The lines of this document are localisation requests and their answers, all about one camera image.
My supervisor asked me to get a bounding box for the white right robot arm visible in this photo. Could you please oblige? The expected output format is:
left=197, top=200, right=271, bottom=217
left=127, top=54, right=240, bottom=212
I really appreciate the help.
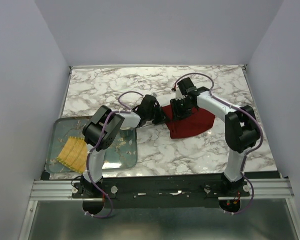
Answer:
left=172, top=74, right=264, bottom=196

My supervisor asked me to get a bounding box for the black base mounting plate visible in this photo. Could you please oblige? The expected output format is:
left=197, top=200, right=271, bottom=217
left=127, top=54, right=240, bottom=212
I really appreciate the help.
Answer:
left=64, top=173, right=254, bottom=219

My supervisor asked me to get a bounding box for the white cup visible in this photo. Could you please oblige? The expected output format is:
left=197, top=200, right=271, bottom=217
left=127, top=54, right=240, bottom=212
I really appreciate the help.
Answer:
left=119, top=127, right=134, bottom=138

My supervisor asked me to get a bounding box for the aluminium frame rail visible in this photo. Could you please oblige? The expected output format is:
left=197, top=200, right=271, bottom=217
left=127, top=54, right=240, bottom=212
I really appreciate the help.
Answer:
left=30, top=178, right=294, bottom=202

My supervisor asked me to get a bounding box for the yellow woven coaster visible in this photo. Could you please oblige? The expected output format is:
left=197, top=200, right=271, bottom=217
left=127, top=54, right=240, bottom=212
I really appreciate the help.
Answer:
left=56, top=136, right=88, bottom=174

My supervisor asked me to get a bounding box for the red cloth napkin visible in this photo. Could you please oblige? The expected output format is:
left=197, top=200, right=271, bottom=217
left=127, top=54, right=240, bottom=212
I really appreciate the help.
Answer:
left=163, top=105, right=215, bottom=139

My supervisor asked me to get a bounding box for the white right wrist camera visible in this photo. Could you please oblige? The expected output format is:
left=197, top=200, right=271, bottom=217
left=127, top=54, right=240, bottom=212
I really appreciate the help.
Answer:
left=175, top=89, right=185, bottom=101

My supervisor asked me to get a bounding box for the floral metal tray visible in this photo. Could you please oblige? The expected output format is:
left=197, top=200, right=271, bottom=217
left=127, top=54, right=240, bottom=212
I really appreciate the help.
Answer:
left=45, top=116, right=137, bottom=174

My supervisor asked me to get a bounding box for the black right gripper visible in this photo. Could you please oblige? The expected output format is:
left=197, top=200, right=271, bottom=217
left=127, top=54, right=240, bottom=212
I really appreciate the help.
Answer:
left=169, top=97, right=193, bottom=123

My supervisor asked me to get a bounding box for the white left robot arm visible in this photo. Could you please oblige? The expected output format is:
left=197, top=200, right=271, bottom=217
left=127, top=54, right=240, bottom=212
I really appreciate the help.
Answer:
left=80, top=94, right=169, bottom=198

